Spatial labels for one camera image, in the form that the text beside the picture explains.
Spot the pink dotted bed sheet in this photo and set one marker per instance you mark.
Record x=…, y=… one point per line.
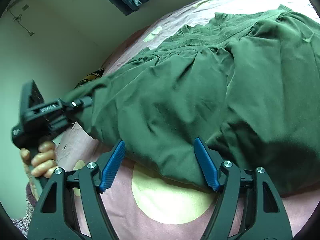
x=141, y=204

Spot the dark green jacket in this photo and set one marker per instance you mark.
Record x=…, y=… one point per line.
x=248, y=85

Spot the person's left hand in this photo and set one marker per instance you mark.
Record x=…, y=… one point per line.
x=43, y=164

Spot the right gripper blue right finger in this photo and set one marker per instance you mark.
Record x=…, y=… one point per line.
x=264, y=215

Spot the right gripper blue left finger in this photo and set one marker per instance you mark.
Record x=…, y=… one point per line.
x=55, y=214

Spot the patterned purple sleeve forearm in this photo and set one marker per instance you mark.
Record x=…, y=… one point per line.
x=22, y=224

